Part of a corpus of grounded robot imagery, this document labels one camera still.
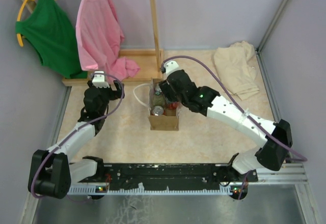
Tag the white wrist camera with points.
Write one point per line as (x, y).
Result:
(98, 79)
(169, 67)

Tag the green shirt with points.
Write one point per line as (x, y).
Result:
(51, 33)

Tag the red coke can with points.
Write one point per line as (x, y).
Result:
(157, 111)
(172, 105)

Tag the brown canvas bag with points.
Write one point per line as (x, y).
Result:
(167, 122)

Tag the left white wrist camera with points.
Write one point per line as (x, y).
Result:
(98, 79)

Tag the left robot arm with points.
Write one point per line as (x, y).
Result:
(51, 173)

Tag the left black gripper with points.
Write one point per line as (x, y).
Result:
(115, 94)

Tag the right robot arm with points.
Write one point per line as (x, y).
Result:
(273, 139)

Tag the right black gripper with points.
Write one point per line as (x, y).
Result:
(166, 90)

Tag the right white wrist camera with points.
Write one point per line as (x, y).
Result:
(169, 67)

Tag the red coke can front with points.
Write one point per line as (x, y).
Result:
(157, 111)

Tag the pink shirt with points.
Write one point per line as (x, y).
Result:
(99, 37)

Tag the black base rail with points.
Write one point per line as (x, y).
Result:
(164, 179)

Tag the wooden clothes rack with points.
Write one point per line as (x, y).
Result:
(149, 60)

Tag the beige cloth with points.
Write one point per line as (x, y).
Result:
(234, 71)

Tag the purple can back left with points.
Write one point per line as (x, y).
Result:
(157, 89)

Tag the red coke can back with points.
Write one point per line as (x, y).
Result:
(172, 105)

